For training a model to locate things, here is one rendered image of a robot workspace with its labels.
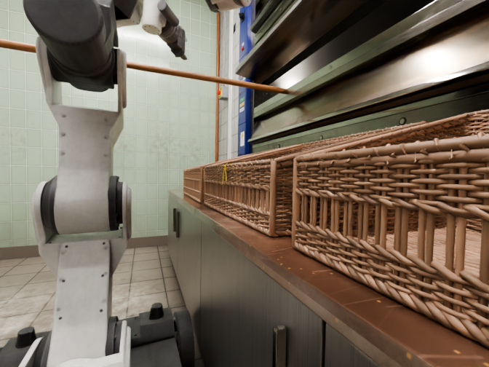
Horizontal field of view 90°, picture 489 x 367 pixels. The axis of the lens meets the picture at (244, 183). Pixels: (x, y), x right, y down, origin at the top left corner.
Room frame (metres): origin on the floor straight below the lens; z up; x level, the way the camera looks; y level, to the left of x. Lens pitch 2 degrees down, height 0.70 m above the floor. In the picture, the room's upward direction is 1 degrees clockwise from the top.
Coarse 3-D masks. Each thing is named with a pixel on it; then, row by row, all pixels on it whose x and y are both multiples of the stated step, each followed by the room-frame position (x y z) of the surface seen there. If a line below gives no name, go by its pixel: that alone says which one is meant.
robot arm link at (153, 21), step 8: (144, 0) 0.85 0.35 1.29; (152, 0) 0.85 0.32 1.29; (160, 0) 0.84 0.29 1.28; (144, 8) 0.85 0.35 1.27; (152, 8) 0.85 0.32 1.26; (160, 8) 0.84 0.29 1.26; (168, 8) 0.85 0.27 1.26; (144, 16) 0.85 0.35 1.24; (152, 16) 0.85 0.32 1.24; (160, 16) 0.87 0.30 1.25; (168, 16) 0.87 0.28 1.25; (144, 24) 0.85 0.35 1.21; (152, 24) 0.85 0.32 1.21; (160, 24) 0.87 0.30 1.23; (168, 24) 0.92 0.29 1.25; (176, 24) 0.92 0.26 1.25; (152, 32) 0.89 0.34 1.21; (160, 32) 0.89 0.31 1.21; (168, 32) 0.93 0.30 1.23
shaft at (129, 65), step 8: (0, 40) 0.93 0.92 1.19; (8, 40) 0.94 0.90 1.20; (8, 48) 0.95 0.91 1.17; (16, 48) 0.95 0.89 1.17; (24, 48) 0.96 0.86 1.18; (32, 48) 0.96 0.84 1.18; (128, 64) 1.10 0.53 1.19; (136, 64) 1.11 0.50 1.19; (144, 64) 1.13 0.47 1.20; (160, 72) 1.16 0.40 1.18; (168, 72) 1.17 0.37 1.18; (176, 72) 1.18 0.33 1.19; (184, 72) 1.19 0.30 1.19; (192, 72) 1.21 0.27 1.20; (208, 80) 1.25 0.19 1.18; (216, 80) 1.26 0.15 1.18; (224, 80) 1.27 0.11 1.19; (232, 80) 1.29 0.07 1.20; (256, 88) 1.36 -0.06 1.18; (264, 88) 1.37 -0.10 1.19; (272, 88) 1.39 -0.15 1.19; (280, 88) 1.41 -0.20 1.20
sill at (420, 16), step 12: (444, 0) 0.65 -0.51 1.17; (456, 0) 0.62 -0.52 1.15; (420, 12) 0.70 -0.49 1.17; (432, 12) 0.67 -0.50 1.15; (396, 24) 0.77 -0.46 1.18; (408, 24) 0.73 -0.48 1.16; (384, 36) 0.81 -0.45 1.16; (360, 48) 0.89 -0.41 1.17; (372, 48) 0.85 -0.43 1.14; (336, 60) 1.00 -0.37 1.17; (348, 60) 0.95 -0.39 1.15; (324, 72) 1.07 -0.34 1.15; (300, 84) 1.23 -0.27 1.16; (276, 96) 1.46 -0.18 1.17
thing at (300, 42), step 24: (312, 0) 0.97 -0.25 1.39; (336, 0) 0.95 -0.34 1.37; (360, 0) 0.93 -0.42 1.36; (288, 24) 1.13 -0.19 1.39; (312, 24) 1.10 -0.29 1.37; (336, 24) 1.07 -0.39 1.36; (264, 48) 1.34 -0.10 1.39; (288, 48) 1.30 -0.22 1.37; (240, 72) 1.65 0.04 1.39; (264, 72) 1.59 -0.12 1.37
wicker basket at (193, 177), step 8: (256, 152) 1.61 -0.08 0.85; (264, 152) 1.12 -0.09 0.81; (224, 160) 1.61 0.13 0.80; (192, 168) 1.20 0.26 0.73; (200, 168) 1.02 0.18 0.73; (184, 176) 1.49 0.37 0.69; (192, 176) 1.22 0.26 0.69; (200, 176) 1.02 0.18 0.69; (184, 184) 1.50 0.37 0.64; (192, 184) 1.22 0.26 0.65; (200, 184) 1.02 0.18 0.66; (184, 192) 1.47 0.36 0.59; (192, 192) 1.22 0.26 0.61; (200, 192) 1.01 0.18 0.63; (240, 192) 1.08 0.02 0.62; (200, 200) 1.01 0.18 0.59
